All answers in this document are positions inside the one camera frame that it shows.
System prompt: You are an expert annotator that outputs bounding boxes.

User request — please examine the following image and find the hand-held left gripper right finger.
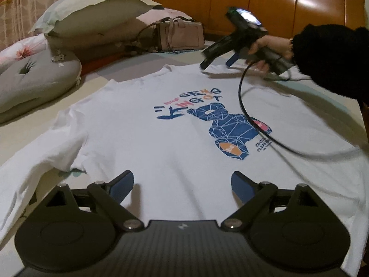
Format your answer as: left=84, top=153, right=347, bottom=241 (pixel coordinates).
left=220, top=171, right=323, bottom=232

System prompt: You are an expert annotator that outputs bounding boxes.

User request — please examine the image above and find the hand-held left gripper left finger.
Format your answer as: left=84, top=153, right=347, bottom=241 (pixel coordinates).
left=43, top=170, right=145, bottom=232

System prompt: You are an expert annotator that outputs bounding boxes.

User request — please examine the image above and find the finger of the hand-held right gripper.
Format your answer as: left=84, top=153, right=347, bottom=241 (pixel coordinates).
left=199, top=52, right=221, bottom=70
left=226, top=53, right=240, bottom=68

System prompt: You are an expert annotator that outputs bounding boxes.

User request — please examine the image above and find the white printed sweatshirt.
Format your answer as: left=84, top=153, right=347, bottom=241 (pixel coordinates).
left=0, top=63, right=369, bottom=266

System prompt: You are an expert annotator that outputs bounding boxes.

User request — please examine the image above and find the person's right hand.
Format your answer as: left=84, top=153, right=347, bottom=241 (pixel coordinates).
left=247, top=34, right=295, bottom=72

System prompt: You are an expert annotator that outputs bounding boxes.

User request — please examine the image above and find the beige handbag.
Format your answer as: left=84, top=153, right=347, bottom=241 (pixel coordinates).
left=137, top=17, right=206, bottom=54

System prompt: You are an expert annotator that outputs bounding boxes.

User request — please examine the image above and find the wooden headboard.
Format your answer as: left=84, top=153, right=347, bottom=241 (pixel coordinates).
left=143, top=0, right=369, bottom=41

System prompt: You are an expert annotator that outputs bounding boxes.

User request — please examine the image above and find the tan pillow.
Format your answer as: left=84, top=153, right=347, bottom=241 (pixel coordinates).
left=48, top=26, right=162, bottom=62

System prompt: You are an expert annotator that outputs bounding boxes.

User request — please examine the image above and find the orange cloth strip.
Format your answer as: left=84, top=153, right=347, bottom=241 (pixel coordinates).
left=81, top=53, right=127, bottom=77

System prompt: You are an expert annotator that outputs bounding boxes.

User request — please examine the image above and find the cream pillow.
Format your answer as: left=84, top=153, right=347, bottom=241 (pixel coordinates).
left=27, top=0, right=163, bottom=38

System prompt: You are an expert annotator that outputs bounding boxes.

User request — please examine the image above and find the grey donut cushion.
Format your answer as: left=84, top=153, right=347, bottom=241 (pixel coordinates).
left=0, top=49, right=83, bottom=124

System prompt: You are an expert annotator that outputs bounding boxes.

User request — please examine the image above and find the patterned curtain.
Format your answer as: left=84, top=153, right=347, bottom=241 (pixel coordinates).
left=0, top=0, right=95, bottom=52

